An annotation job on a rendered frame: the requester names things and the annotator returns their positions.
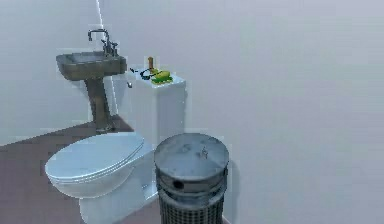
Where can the metal garbage can with holes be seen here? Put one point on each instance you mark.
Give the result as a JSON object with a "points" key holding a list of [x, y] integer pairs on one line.
{"points": [[190, 160]]}

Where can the green and yellow sponge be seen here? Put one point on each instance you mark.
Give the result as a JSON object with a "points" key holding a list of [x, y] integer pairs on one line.
{"points": [[161, 77]]}

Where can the black scrub brush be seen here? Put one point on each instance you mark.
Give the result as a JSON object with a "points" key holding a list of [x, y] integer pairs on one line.
{"points": [[144, 73]]}

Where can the brown bottle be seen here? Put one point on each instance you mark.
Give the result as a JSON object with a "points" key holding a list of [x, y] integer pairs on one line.
{"points": [[151, 63]]}

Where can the white toilet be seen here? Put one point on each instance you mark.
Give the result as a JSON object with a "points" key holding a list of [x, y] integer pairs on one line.
{"points": [[100, 160]]}

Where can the dark metal faucet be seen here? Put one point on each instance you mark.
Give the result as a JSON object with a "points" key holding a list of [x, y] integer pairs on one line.
{"points": [[107, 43]]}

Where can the dark grey pedestal sink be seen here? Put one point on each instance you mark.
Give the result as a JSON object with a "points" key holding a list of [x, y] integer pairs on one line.
{"points": [[90, 65]]}

